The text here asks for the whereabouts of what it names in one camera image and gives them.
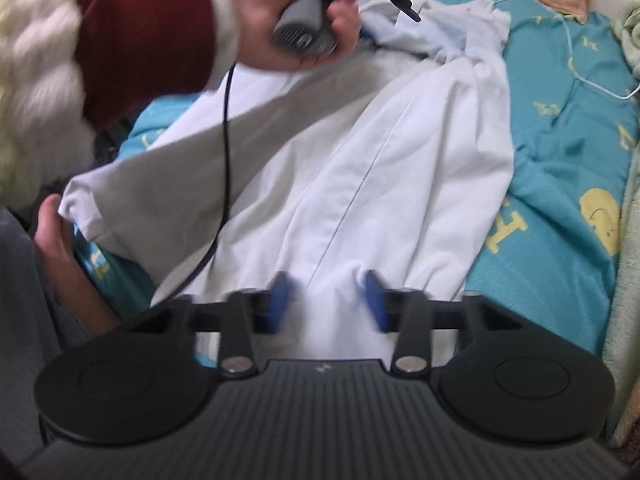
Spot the teal patterned bed sheet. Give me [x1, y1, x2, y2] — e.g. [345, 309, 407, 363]
[75, 0, 640, 361]

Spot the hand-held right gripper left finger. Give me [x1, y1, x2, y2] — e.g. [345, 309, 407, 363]
[125, 272, 292, 379]

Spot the white T-shirt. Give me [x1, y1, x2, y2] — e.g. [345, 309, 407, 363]
[59, 0, 516, 361]

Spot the pale green fleece blanket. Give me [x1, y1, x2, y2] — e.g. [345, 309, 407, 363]
[600, 0, 640, 453]

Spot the person's grey clothing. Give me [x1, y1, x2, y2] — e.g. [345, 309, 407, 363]
[0, 207, 126, 461]

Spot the white charging cable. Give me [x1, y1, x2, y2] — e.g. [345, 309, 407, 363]
[440, 0, 640, 102]

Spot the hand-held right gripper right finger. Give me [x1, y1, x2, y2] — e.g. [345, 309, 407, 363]
[364, 270, 524, 376]

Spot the person's left forearm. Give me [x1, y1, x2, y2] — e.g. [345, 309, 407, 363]
[0, 0, 238, 211]

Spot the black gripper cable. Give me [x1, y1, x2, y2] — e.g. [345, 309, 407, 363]
[150, 62, 237, 307]

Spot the person's left hand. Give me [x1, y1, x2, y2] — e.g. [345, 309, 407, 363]
[215, 0, 362, 71]

